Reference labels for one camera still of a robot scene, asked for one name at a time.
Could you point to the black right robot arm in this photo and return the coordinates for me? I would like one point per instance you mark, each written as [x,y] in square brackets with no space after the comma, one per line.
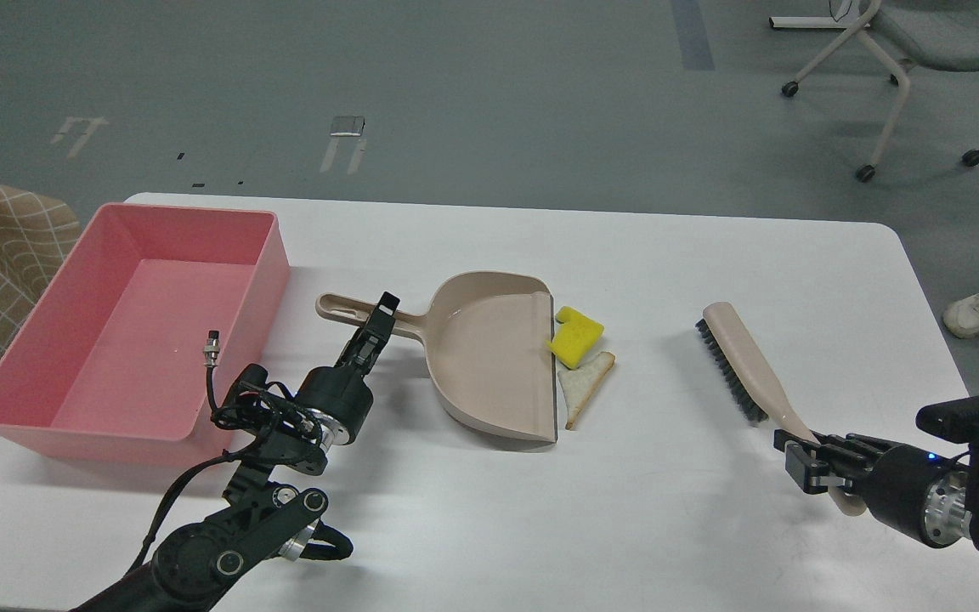
[932,499]

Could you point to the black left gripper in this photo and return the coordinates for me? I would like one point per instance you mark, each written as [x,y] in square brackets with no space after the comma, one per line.
[339,391]

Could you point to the toast bread slice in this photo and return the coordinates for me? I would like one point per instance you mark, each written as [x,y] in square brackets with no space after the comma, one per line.
[580,385]

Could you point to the beige plastic dustpan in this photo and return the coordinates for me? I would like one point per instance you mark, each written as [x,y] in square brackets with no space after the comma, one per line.
[485,336]

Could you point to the beige hand brush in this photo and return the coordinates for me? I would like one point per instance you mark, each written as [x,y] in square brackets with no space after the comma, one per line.
[753,383]

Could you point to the grey office chair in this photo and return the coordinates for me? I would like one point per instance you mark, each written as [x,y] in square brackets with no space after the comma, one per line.
[942,36]

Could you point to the yellow sponge piece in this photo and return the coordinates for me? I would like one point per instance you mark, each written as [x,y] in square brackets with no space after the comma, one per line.
[577,334]

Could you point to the silver floor plate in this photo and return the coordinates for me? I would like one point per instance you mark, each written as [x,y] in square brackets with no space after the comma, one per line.
[347,126]

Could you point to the pink plastic bin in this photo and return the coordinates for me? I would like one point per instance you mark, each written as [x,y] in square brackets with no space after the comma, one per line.
[110,367]

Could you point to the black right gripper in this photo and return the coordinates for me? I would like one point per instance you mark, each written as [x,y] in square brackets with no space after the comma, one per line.
[896,490]

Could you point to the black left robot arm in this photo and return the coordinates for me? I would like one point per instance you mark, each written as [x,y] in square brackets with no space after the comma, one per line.
[197,564]

